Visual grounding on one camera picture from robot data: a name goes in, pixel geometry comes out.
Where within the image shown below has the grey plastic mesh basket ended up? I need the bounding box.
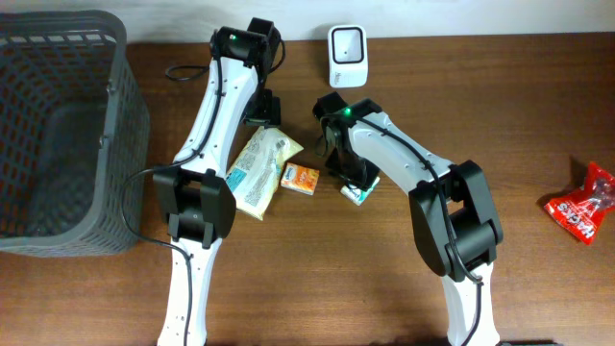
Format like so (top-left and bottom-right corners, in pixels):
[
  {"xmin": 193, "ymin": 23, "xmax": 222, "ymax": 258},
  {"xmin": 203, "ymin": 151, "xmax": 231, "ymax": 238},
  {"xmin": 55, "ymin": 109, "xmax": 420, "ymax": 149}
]
[{"xmin": 1, "ymin": 11, "xmax": 150, "ymax": 258}]

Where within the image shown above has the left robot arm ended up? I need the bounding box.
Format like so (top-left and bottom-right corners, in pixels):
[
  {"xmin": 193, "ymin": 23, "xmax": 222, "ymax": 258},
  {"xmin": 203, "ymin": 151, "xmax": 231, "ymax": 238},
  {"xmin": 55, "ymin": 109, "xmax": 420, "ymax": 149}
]
[{"xmin": 153, "ymin": 18, "xmax": 285, "ymax": 346}]

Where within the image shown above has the red snack bag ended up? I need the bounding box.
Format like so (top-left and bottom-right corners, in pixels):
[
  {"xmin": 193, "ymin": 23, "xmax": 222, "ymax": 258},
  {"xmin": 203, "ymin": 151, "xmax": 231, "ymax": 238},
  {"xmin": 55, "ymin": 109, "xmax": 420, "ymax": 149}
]
[{"xmin": 544, "ymin": 162, "xmax": 614, "ymax": 245}]

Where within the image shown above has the white barcode scanner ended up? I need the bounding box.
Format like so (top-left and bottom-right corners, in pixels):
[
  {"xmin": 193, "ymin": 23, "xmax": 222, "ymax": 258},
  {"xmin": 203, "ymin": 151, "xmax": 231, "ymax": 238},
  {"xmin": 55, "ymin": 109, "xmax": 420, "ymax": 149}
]
[{"xmin": 328, "ymin": 24, "xmax": 369, "ymax": 88}]

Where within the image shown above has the cream noodle packet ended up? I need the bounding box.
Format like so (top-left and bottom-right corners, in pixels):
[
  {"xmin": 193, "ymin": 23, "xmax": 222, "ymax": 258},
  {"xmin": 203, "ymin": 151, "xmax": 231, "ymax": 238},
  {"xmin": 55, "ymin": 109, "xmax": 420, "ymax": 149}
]
[{"xmin": 226, "ymin": 127, "xmax": 304, "ymax": 221}]

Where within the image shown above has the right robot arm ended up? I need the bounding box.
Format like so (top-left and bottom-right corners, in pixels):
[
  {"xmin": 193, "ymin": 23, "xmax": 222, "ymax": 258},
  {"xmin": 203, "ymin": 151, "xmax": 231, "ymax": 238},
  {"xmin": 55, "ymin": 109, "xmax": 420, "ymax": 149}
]
[{"xmin": 312, "ymin": 92, "xmax": 504, "ymax": 345}]

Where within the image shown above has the orange tissue pack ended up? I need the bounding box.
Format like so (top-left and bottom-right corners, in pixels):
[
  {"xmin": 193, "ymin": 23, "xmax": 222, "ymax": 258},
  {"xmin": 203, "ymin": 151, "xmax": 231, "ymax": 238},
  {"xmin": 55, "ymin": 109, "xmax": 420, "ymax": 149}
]
[{"xmin": 280, "ymin": 162, "xmax": 320, "ymax": 195}]

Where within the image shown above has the teal tissue pack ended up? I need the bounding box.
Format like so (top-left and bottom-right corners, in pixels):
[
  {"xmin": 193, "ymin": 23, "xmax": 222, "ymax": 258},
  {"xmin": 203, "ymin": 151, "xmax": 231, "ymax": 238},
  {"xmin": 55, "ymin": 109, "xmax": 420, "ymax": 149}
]
[{"xmin": 340, "ymin": 177, "xmax": 380, "ymax": 206}]

